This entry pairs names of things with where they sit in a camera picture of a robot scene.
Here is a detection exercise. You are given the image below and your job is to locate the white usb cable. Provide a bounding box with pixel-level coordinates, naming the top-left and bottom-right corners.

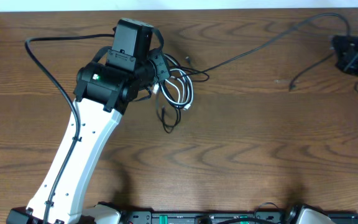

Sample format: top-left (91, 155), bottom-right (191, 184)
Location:
top-left (152, 67), bottom-right (195, 110)

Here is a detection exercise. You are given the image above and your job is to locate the thick black usb cable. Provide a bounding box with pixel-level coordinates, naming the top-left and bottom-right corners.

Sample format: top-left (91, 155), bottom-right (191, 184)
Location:
top-left (154, 54), bottom-right (211, 134)

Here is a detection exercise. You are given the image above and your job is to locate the thin black usb cable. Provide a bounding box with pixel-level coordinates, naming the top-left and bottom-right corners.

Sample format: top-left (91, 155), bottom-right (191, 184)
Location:
top-left (163, 12), bottom-right (351, 91)

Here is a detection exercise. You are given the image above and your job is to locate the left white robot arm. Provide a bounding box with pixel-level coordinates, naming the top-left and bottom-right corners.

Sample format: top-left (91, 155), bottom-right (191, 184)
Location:
top-left (7, 18), bottom-right (170, 224)

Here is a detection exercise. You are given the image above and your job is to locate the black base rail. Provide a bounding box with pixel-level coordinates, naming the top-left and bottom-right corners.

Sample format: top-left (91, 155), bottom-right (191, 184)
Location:
top-left (121, 210), bottom-right (358, 224)

